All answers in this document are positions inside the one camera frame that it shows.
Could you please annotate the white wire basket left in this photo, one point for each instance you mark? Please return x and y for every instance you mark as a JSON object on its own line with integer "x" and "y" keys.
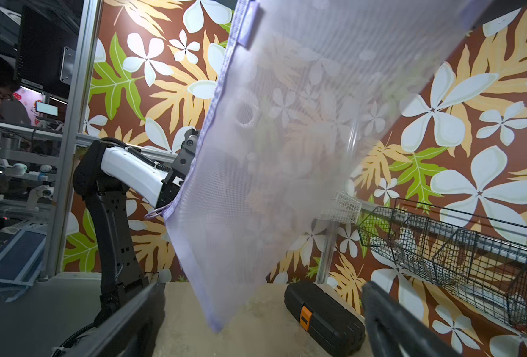
{"x": 342, "y": 209}

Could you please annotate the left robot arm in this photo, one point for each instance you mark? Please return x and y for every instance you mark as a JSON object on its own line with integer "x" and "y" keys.
{"x": 109, "y": 169}

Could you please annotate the purple mesh pouch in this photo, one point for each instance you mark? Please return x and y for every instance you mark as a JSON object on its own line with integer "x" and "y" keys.
{"x": 284, "y": 129}

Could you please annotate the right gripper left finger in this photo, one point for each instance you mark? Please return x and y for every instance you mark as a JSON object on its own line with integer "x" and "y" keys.
{"x": 132, "y": 331}

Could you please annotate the black computer monitor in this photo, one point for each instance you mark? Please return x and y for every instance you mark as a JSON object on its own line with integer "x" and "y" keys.
{"x": 46, "y": 55}

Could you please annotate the black wire basket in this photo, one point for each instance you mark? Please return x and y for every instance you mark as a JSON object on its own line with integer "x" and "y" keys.
{"x": 489, "y": 274}

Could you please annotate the black plastic tool case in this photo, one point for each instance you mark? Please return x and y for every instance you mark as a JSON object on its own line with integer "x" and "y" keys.
{"x": 338, "y": 331}

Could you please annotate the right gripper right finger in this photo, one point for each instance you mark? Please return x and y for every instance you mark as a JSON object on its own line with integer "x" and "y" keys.
{"x": 392, "y": 330}

